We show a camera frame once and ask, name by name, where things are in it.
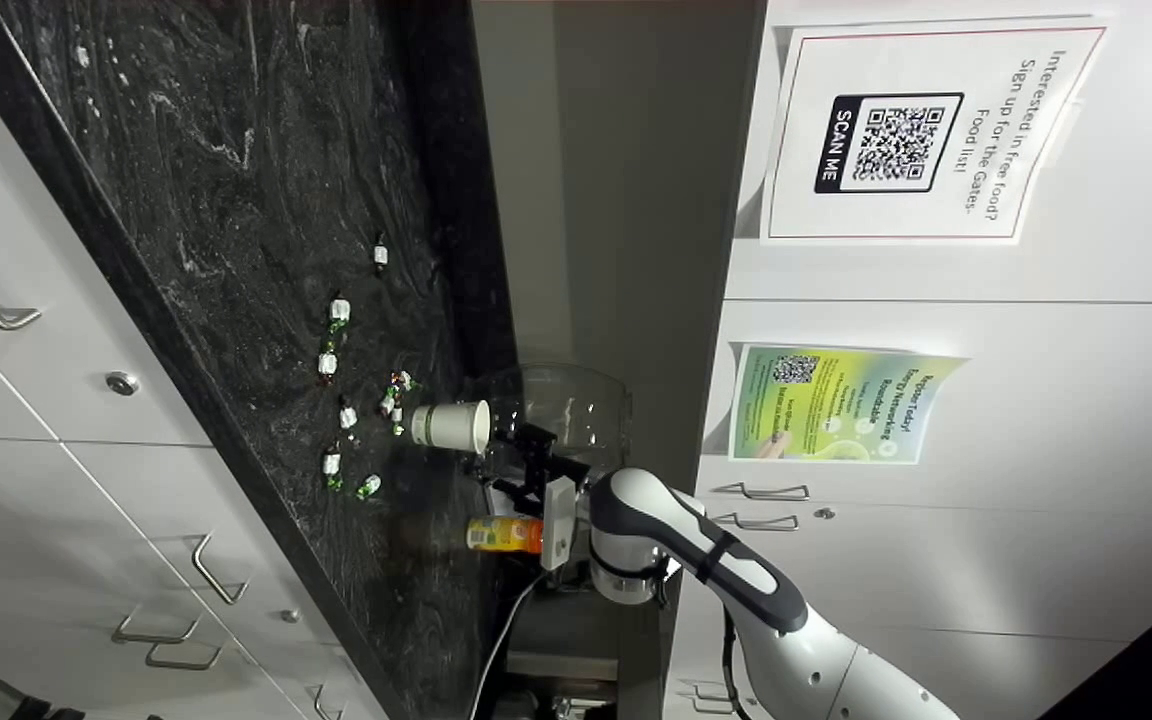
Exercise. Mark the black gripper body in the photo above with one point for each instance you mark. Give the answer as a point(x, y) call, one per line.
point(554, 503)

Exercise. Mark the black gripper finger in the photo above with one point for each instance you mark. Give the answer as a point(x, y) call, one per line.
point(493, 468)

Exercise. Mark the white paper cup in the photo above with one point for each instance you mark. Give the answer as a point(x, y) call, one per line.
point(461, 425)

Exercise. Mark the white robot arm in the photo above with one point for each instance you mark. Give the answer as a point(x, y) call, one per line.
point(795, 659)

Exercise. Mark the clear glass jar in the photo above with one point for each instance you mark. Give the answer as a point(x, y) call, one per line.
point(578, 406)

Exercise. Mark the green yellow poster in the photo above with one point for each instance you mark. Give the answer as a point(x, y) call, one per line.
point(835, 406)

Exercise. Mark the round cabinet lock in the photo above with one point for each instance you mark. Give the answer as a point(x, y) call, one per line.
point(124, 382)

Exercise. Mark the QR code paper sign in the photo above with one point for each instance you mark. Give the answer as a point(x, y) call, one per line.
point(917, 131)

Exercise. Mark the upper cabinet wire handle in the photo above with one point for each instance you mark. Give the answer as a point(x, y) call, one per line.
point(778, 493)

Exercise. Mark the lower drawer handle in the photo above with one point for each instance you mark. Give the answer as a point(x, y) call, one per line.
point(231, 592)

